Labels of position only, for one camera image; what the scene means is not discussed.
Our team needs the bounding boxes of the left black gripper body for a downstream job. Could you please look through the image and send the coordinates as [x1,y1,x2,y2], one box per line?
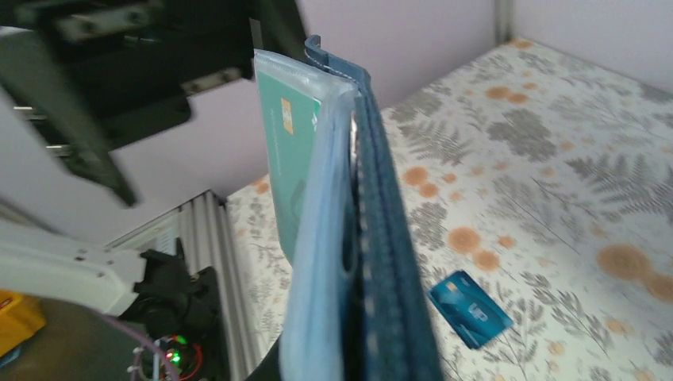
[1,0,308,206]

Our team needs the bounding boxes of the green credit card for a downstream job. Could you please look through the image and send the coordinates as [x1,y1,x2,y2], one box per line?
[256,71,321,262]

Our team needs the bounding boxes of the blue card holder wallet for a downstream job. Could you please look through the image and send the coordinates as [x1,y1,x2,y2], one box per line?
[251,35,443,380]

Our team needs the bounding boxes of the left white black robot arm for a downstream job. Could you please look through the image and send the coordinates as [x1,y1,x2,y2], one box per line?
[1,1,307,341]

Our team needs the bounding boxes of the yellow plastic bin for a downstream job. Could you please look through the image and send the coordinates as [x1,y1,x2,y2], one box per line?
[1,290,46,356]

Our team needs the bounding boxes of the floral patterned table mat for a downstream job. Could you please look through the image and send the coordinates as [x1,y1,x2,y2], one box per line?
[225,37,673,381]

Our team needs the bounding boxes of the aluminium rail frame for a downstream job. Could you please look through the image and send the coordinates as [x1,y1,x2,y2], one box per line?
[111,191,290,380]

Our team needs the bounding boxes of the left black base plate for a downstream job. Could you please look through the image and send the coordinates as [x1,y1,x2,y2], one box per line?
[125,265,235,381]

